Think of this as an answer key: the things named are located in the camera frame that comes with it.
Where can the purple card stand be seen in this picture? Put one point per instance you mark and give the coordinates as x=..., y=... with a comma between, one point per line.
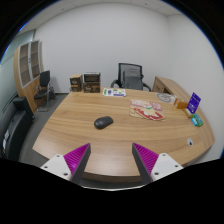
x=193, y=102

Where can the black computer mouse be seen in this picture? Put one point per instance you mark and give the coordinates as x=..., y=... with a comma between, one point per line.
x=103, y=122

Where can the brown box with black lid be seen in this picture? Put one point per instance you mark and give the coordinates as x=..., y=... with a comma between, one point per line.
x=91, y=83

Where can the small green box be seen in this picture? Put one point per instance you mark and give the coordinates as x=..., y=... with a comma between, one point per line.
x=199, y=120

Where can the white sticker sheet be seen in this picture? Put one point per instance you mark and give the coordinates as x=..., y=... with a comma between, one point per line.
x=114, y=92

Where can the black mesh office chair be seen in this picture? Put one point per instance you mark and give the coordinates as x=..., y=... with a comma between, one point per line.
x=124, y=66

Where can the wooden shelf unit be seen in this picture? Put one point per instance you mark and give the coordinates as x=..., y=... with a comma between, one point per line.
x=25, y=70

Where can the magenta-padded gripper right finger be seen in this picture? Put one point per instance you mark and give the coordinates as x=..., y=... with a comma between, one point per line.
x=148, y=160

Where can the small blue box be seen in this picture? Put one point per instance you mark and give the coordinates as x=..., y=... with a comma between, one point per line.
x=194, y=121

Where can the grey backpack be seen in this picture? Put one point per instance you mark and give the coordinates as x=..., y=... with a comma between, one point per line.
x=132, y=79

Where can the wooden side desk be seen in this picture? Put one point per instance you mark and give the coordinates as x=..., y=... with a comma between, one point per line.
x=166, y=85

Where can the pink and red printed mouse pad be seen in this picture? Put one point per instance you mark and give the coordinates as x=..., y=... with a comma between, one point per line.
x=146, y=110

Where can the black visitor chair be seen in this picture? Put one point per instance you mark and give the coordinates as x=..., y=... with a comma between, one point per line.
x=44, y=80

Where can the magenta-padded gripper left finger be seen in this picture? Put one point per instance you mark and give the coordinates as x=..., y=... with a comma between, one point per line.
x=75, y=159

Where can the black sofa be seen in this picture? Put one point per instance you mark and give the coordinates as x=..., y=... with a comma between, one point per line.
x=15, y=130

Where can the small yellow box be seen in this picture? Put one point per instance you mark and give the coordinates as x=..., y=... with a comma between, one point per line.
x=187, y=112

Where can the small orange box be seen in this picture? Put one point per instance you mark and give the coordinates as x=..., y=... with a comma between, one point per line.
x=181, y=104

